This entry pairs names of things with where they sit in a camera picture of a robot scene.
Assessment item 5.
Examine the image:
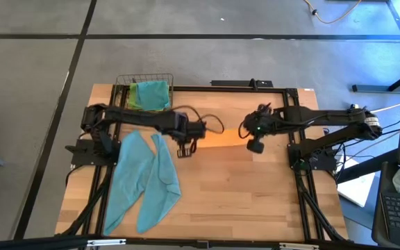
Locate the blue-grey floor bar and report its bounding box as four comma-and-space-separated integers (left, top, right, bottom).
351, 84, 400, 94

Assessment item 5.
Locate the light blue microfiber towel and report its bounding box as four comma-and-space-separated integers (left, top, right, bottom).
103, 130, 158, 236
136, 133, 183, 234

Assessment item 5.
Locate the white cable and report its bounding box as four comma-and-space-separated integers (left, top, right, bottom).
369, 102, 400, 114

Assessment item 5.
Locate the silver bracket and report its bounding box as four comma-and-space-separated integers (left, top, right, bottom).
278, 242, 321, 250
87, 238, 127, 247

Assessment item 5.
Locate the teal microfiber towel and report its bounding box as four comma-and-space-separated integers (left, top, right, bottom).
135, 81, 171, 112

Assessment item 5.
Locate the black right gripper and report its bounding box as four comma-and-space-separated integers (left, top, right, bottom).
240, 103, 283, 139

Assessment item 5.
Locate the wire mesh basket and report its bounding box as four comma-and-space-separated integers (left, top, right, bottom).
111, 73, 174, 119

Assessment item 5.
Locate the orange floor cable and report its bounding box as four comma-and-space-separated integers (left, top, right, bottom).
303, 0, 363, 25

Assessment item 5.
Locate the black bar with sensor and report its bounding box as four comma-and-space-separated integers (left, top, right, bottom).
210, 78, 274, 88

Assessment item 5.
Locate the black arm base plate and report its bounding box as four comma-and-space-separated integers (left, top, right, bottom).
287, 142, 338, 172
70, 140, 122, 168

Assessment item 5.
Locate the orange microfiber towel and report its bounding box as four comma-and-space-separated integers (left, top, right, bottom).
195, 127, 255, 149

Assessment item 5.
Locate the black desk edge bar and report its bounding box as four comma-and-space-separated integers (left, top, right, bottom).
335, 149, 400, 184

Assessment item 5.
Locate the white board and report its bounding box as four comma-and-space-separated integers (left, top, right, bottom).
337, 156, 377, 208

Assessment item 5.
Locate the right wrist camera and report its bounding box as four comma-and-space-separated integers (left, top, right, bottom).
247, 137, 265, 154

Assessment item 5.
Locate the green microfiber towel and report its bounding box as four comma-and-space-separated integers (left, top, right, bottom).
127, 82, 142, 110

